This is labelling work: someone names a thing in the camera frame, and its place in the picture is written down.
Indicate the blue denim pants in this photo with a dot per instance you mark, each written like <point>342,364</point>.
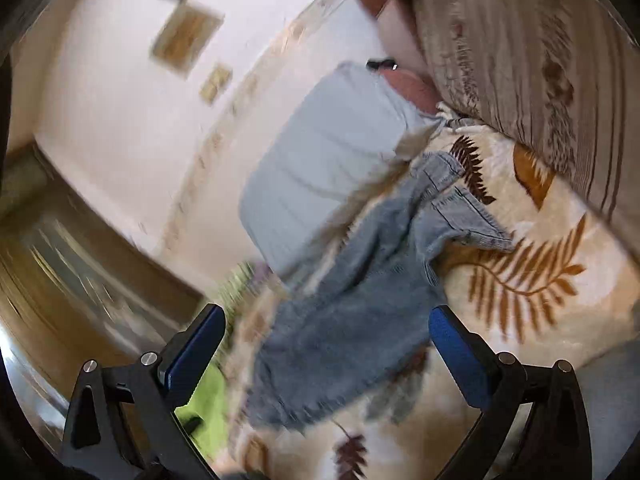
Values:
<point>369,314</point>

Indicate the green patterned quilt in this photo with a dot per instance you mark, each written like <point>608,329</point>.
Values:
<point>241,280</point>

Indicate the pink brown pillow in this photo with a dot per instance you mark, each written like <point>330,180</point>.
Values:
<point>399,37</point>

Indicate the brown wooden cabinet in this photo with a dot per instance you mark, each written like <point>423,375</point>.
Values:
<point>73,289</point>

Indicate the small black object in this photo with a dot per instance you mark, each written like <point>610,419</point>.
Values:
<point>377,64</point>

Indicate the light grey pillow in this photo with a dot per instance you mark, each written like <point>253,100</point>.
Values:
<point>355,131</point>

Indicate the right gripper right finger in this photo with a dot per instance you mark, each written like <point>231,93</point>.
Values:
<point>555,442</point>

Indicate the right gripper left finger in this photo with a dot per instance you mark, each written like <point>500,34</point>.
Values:
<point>121,423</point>

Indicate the lime green cloth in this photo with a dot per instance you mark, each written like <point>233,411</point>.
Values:
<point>205,417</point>

